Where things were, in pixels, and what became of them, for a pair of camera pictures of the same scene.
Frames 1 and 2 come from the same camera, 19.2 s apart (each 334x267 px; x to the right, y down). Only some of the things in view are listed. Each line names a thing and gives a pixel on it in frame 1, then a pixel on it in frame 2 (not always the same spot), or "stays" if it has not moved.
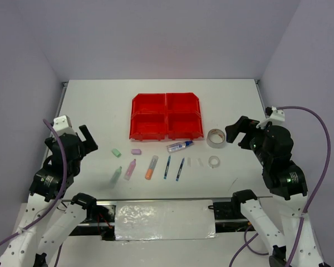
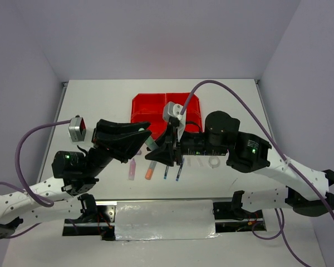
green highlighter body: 116,176 -> 151,143
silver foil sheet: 136,220 stays
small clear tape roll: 214,161 stays
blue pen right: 181,165 stays
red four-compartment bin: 155,117 stays
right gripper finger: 232,130 -> 163,154
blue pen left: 167,167 stays
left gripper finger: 85,132 -> 109,127
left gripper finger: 89,146 -> 122,144
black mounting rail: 99,223 stays
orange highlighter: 152,164 stays
